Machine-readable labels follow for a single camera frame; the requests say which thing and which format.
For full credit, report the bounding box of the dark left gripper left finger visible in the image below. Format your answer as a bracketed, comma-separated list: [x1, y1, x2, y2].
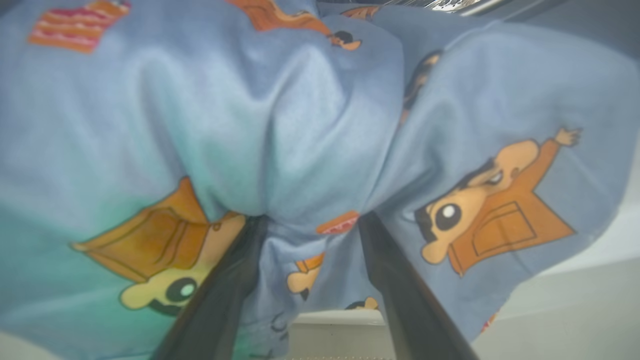
[150, 215, 268, 360]

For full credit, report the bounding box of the stainless steel washing machine drum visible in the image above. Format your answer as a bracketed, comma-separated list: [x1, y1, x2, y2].
[390, 0, 506, 17]

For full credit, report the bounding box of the blue cartoon print garment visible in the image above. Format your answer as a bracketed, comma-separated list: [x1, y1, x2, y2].
[0, 0, 640, 360]

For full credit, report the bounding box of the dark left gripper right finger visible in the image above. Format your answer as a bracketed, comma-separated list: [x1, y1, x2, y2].
[357, 212, 481, 360]

